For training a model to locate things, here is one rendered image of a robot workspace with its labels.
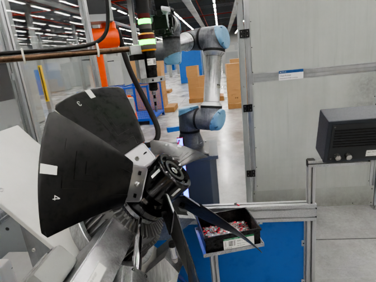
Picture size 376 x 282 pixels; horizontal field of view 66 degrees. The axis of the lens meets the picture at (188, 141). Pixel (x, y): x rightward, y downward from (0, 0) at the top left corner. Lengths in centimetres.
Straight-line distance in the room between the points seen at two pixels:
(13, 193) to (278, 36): 227
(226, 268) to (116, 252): 89
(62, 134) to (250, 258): 112
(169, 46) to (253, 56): 146
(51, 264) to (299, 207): 100
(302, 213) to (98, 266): 94
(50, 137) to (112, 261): 29
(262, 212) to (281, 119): 149
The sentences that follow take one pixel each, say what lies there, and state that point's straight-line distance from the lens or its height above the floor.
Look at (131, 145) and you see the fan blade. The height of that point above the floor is 129.
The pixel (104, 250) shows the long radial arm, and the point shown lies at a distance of 69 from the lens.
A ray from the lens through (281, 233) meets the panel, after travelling 143.
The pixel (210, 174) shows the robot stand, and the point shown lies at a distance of 159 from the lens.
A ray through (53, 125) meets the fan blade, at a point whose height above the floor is 141.
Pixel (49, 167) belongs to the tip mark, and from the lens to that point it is 57.
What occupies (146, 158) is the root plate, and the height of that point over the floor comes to 125.
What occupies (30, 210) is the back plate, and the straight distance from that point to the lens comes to 82.
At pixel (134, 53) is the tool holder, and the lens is 80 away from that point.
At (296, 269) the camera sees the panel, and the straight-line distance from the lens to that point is 155.
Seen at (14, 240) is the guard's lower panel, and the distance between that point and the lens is 146.
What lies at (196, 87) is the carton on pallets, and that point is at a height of 51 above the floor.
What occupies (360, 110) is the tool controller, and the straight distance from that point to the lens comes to 130.
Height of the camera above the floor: 151
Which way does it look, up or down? 16 degrees down
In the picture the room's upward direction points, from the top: 6 degrees counter-clockwise
